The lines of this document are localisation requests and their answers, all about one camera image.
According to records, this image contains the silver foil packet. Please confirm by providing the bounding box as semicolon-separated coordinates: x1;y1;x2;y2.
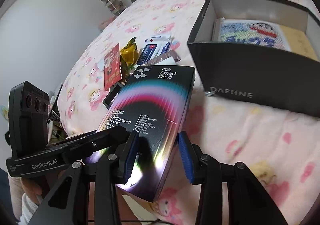
145;50;181;65

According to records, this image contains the black Smart Devil box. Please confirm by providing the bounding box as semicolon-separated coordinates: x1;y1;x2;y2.
98;65;195;202

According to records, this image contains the cartoon diamond painting pack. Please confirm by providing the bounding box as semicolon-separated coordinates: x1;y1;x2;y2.
212;18;291;51

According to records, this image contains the blue white wipes packet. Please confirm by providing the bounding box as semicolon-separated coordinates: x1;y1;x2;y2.
136;35;173;66

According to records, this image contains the person's left hand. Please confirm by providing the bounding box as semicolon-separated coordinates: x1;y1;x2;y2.
7;169;66;199

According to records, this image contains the small black open box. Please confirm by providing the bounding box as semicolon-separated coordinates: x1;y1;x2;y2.
103;82;124;110

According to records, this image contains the yellow crumpled wrapper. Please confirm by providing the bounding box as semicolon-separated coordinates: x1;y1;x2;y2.
120;37;138;70

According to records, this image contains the pink cartoon print bedsheet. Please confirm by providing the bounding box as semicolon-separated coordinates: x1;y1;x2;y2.
57;0;319;224

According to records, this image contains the flat brown cardboard box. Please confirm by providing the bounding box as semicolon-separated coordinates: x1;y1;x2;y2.
279;25;319;62

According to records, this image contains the black Daphne shoe box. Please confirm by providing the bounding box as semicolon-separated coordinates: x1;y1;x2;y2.
187;0;319;117

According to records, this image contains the red envelope card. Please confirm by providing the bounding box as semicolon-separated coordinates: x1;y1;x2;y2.
104;43;122;91

